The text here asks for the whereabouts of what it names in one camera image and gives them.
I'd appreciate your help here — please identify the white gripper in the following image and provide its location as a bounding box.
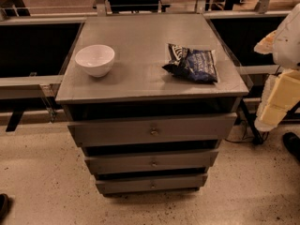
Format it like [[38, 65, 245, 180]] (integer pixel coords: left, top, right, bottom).
[[254, 69, 300, 132]]

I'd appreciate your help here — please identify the white ceramic bowl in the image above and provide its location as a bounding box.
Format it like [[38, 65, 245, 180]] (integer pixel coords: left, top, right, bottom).
[[75, 45, 115, 77]]

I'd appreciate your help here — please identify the grey top drawer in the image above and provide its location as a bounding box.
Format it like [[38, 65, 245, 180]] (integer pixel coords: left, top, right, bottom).
[[68, 112, 237, 147]]

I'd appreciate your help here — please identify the black shoe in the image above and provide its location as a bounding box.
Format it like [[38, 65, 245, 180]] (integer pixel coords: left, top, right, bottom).
[[0, 193, 8, 218], [283, 132, 300, 161]]

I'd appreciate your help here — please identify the black floor cable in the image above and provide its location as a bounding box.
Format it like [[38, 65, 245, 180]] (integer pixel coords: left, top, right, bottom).
[[224, 119, 270, 144]]

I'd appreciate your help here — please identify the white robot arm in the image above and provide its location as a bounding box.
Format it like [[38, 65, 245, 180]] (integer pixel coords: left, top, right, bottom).
[[254, 4, 300, 132]]

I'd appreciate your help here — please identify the grey drawer cabinet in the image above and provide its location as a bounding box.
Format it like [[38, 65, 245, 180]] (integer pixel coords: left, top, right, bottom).
[[56, 14, 248, 181]]

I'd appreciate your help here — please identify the left metal railing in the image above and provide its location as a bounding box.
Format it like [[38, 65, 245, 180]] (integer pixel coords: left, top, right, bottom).
[[0, 17, 85, 132]]

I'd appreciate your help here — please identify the black shoe at left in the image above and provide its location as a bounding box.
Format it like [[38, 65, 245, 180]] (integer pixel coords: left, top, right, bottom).
[[0, 193, 8, 218]]

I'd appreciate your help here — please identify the grey drawer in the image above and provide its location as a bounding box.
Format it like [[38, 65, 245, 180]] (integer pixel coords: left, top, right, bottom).
[[96, 173, 207, 195], [85, 149, 218, 174], [68, 112, 237, 147]]

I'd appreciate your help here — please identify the metal railing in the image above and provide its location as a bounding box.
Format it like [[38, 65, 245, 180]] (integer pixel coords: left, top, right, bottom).
[[205, 11, 300, 144], [0, 17, 85, 132]]

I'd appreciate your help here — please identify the blue chip bag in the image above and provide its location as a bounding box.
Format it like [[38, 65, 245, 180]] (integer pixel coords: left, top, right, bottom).
[[162, 44, 218, 83]]

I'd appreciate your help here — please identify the black shoe at right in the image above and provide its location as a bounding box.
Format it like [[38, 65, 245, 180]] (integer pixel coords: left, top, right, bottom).
[[283, 132, 300, 161]]

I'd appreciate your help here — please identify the grey bottom drawer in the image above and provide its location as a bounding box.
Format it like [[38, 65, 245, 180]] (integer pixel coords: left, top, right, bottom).
[[96, 173, 207, 195]]

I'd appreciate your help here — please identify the right metal railing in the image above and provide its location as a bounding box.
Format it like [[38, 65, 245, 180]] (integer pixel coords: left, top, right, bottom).
[[205, 11, 300, 144]]

